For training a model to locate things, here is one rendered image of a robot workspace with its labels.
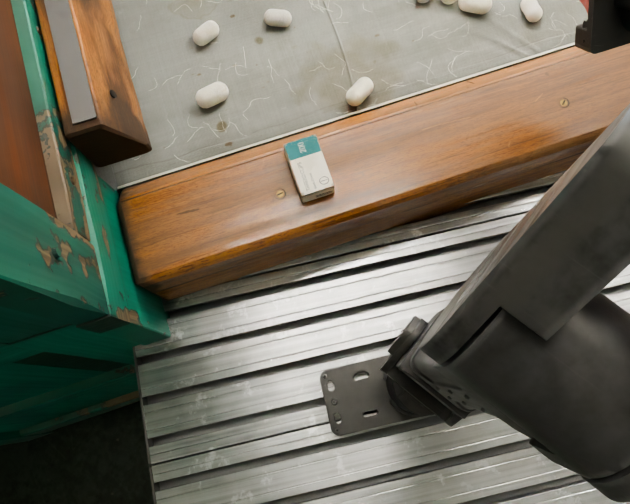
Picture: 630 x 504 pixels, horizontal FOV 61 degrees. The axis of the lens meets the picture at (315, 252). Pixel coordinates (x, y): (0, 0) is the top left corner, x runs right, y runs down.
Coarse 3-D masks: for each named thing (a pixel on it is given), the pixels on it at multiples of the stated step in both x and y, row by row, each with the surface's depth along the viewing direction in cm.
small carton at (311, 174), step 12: (288, 144) 54; (300, 144) 54; (312, 144) 54; (288, 156) 53; (300, 156) 53; (312, 156) 53; (300, 168) 53; (312, 168) 53; (324, 168) 53; (300, 180) 53; (312, 180) 53; (324, 180) 53; (300, 192) 52; (312, 192) 52; (324, 192) 53
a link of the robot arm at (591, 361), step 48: (480, 336) 19; (528, 336) 19; (576, 336) 19; (624, 336) 19; (432, 384) 40; (480, 384) 20; (528, 384) 19; (576, 384) 18; (624, 384) 18; (528, 432) 21; (576, 432) 19; (624, 432) 18
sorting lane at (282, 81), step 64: (128, 0) 64; (192, 0) 64; (256, 0) 64; (320, 0) 63; (384, 0) 63; (512, 0) 62; (576, 0) 62; (128, 64) 62; (192, 64) 62; (256, 64) 61; (320, 64) 61; (384, 64) 61; (448, 64) 60; (512, 64) 60; (192, 128) 60; (256, 128) 59
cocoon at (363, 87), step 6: (360, 78) 58; (366, 78) 58; (354, 84) 58; (360, 84) 58; (366, 84) 58; (372, 84) 58; (348, 90) 58; (354, 90) 58; (360, 90) 58; (366, 90) 58; (372, 90) 59; (348, 96) 58; (354, 96) 58; (360, 96) 58; (366, 96) 59; (348, 102) 58; (354, 102) 58; (360, 102) 58
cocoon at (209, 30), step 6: (204, 24) 61; (210, 24) 61; (216, 24) 61; (198, 30) 61; (204, 30) 61; (210, 30) 61; (216, 30) 61; (198, 36) 60; (204, 36) 61; (210, 36) 61; (198, 42) 61; (204, 42) 61
